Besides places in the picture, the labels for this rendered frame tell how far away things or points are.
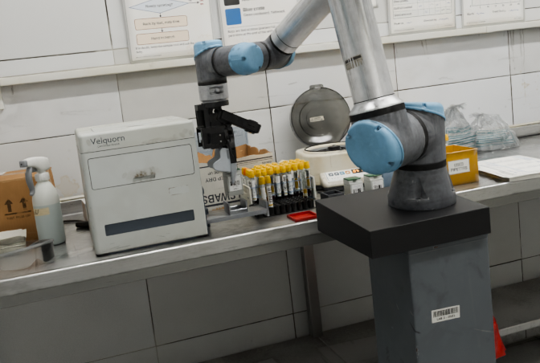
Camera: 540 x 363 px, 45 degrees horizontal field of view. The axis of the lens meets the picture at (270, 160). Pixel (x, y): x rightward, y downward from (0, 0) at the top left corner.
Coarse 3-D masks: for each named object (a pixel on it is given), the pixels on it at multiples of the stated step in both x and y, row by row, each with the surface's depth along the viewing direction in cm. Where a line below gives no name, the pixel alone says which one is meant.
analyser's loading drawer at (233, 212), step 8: (240, 200) 174; (264, 200) 172; (224, 208) 173; (232, 208) 174; (240, 208) 175; (248, 208) 174; (256, 208) 173; (264, 208) 172; (208, 216) 170; (216, 216) 169; (224, 216) 168; (232, 216) 168; (240, 216) 169; (248, 216) 170
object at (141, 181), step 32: (96, 128) 167; (128, 128) 157; (160, 128) 159; (192, 128) 162; (96, 160) 155; (128, 160) 157; (160, 160) 160; (192, 160) 162; (96, 192) 156; (128, 192) 158; (160, 192) 160; (192, 192) 163; (96, 224) 156; (128, 224) 159; (160, 224) 162; (192, 224) 164
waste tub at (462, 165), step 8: (448, 152) 204; (456, 152) 190; (464, 152) 191; (472, 152) 192; (448, 160) 190; (456, 160) 191; (464, 160) 191; (472, 160) 192; (448, 168) 190; (456, 168) 191; (464, 168) 192; (472, 168) 192; (456, 176) 191; (464, 176) 192; (472, 176) 193; (456, 184) 191
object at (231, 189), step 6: (228, 174) 168; (240, 174) 169; (228, 180) 168; (240, 180) 169; (228, 186) 168; (234, 186) 168; (240, 186) 169; (228, 192) 168; (234, 192) 169; (240, 192) 169
